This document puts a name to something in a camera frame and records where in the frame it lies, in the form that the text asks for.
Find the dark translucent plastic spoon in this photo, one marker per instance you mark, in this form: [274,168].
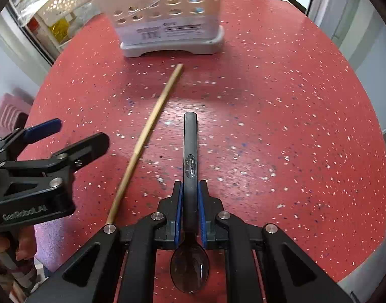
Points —
[190,139]

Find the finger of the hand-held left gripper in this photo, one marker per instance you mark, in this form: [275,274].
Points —
[89,146]
[43,130]

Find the pink plastic stool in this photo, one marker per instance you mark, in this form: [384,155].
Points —
[8,110]

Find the yellow oil bottle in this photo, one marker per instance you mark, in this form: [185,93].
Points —
[60,30]

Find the person's left hand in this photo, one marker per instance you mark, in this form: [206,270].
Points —
[26,243]

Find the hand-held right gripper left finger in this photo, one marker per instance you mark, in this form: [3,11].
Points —
[179,214]

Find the wooden chopstick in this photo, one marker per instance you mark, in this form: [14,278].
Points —
[149,123]

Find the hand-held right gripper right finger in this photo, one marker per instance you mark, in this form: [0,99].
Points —
[202,214]

